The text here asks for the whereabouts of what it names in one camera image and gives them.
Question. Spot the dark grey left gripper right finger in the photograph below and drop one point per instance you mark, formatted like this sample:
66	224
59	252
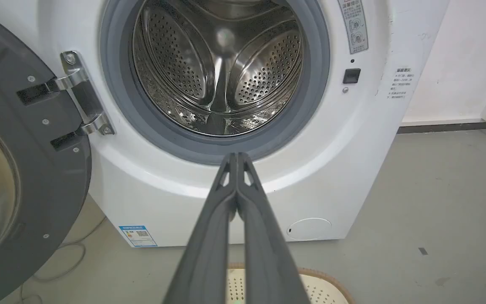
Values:
264	257

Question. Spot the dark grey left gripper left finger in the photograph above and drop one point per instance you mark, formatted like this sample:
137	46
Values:
209	253

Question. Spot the grey washing machine door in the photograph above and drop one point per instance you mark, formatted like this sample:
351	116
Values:
28	169

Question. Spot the chrome washer door hinge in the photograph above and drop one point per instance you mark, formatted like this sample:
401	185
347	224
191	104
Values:
83	95

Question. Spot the white perforated laundry basket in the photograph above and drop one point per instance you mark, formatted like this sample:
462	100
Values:
323	287

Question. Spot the blue energy label sticker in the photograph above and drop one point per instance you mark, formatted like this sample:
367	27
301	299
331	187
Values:
138	236

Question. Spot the white front-load washing machine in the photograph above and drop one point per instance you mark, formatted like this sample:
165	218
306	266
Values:
331	160

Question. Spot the grey warning label sticker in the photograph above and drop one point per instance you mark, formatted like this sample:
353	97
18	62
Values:
354	25

